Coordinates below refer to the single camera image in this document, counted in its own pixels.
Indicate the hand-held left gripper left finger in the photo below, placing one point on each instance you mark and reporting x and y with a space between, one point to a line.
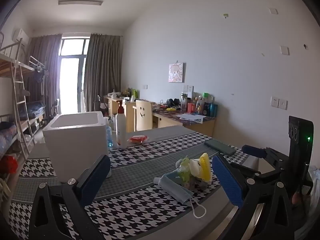
95 180

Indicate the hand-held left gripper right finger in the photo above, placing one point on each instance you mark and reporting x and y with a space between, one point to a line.
227 180

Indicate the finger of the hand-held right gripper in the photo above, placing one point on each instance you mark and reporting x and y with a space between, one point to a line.
242 168
252 151

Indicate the yellow sponge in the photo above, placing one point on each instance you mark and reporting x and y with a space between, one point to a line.
206 167

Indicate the grey sock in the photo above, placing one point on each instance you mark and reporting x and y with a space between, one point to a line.
197 183

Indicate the white towel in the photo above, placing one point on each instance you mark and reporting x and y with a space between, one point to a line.
195 166

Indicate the white foam box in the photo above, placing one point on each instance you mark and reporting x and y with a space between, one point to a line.
75 150

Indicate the green wipes packet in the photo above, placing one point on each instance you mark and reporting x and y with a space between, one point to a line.
183 167

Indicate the blue face mask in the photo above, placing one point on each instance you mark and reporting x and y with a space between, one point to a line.
172 187

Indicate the dark green phone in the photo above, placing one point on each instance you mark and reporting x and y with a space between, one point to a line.
220 147

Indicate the blue liquid spray bottle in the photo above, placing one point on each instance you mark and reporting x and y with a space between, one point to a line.
109 135

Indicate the houndstooth tablecloth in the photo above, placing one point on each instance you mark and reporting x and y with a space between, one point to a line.
137 205

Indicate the white pump lotion bottle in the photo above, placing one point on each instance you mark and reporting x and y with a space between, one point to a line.
121 130

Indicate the red snack packet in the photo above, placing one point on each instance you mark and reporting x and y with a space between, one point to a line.
137 139

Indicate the row of toiletry bottles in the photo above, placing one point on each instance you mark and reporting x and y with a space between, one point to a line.
205 107

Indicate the printed papers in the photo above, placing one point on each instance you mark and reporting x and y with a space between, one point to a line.
191 117

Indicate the wooden desk with drawers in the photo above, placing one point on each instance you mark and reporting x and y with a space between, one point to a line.
130 115

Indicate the wooden smiley face chair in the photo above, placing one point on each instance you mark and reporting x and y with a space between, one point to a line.
142 120

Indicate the wooden desk patterned top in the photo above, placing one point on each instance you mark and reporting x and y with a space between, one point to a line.
172 123

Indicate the black folding chair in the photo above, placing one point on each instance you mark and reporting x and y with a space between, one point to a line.
54 107

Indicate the dark thermos bottle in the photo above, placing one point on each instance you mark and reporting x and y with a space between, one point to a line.
184 101

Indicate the red plastic bag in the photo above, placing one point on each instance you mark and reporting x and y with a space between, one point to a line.
10 163

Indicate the small yellow object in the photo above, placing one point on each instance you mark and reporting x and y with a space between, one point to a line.
171 109

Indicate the blue bedding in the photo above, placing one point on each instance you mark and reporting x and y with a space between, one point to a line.
33 110

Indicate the black headphones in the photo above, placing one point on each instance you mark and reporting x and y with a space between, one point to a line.
172 102

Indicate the blue plaid quilt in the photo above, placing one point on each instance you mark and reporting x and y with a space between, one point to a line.
7 135

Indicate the glass balcony door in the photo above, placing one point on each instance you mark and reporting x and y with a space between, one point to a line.
72 80

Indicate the brown curtain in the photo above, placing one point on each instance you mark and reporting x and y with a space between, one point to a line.
102 72
47 62

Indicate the hanging dark clothes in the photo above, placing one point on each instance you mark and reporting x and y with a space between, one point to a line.
40 76

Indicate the metal bunk bed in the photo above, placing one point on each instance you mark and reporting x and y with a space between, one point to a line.
37 63
10 66

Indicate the white air conditioner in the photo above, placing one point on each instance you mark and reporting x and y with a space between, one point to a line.
20 36

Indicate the ceiling light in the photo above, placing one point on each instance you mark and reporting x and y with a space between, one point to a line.
80 2

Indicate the white wall socket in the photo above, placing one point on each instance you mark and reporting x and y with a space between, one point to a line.
275 102
283 103

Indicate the double wall socket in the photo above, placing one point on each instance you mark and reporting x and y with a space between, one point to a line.
188 88

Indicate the white wall switch plate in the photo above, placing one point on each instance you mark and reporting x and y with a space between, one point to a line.
273 11
285 50

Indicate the cartoon wall poster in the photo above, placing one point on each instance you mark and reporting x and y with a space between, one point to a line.
175 73

